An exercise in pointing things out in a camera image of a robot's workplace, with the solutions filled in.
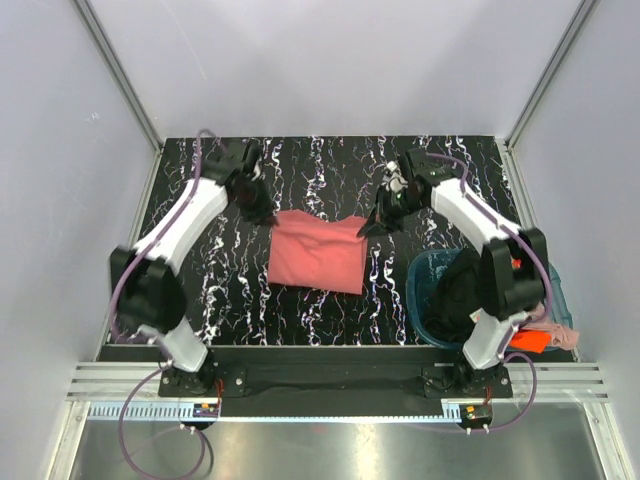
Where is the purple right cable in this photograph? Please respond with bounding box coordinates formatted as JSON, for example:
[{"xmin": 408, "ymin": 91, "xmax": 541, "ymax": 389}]
[{"xmin": 424, "ymin": 153, "xmax": 555, "ymax": 432}]

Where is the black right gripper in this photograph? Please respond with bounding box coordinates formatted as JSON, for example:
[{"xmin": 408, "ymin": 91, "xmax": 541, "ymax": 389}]
[{"xmin": 358, "ymin": 185, "xmax": 425, "ymax": 241}]

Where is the aluminium frame rail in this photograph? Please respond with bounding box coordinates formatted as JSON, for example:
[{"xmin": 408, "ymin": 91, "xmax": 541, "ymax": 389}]
[{"xmin": 67, "ymin": 362, "xmax": 609, "ymax": 403}]

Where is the teal plastic laundry basket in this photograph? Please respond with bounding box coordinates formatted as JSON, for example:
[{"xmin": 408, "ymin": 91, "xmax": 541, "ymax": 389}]
[{"xmin": 406, "ymin": 248, "xmax": 579, "ymax": 353}]

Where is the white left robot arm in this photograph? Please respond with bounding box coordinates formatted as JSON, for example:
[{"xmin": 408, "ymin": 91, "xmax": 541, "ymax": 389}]
[{"xmin": 109, "ymin": 141, "xmax": 277, "ymax": 396}]

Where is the salmon pink t-shirt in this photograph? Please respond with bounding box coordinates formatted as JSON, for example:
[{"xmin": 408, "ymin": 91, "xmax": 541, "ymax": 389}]
[{"xmin": 267, "ymin": 210, "xmax": 367, "ymax": 295}]

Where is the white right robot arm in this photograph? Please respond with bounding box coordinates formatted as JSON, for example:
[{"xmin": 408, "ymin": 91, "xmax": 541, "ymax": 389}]
[{"xmin": 358, "ymin": 149, "xmax": 552, "ymax": 397}]

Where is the orange garment in basket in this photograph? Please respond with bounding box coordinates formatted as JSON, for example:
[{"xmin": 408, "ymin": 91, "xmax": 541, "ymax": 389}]
[{"xmin": 509, "ymin": 330, "xmax": 551, "ymax": 354}]

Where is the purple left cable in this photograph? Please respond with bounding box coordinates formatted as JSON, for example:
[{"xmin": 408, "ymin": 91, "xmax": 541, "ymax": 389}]
[{"xmin": 108, "ymin": 129, "xmax": 221, "ymax": 475}]

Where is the black t-shirt in basket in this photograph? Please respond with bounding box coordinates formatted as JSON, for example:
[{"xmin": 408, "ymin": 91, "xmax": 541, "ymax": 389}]
[{"xmin": 424, "ymin": 248, "xmax": 481, "ymax": 344}]

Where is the purple cable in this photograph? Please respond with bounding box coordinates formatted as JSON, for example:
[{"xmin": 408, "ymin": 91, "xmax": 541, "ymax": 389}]
[
  {"xmin": 108, "ymin": 129, "xmax": 221, "ymax": 475},
  {"xmin": 424, "ymin": 153, "xmax": 555, "ymax": 432}
]

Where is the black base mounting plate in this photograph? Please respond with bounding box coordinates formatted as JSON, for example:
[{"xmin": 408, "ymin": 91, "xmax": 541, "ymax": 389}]
[{"xmin": 159, "ymin": 346, "xmax": 513, "ymax": 399}]

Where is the pale pink garment in basket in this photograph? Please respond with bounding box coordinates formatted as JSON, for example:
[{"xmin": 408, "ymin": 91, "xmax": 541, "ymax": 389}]
[{"xmin": 524, "ymin": 303, "xmax": 580, "ymax": 351}]

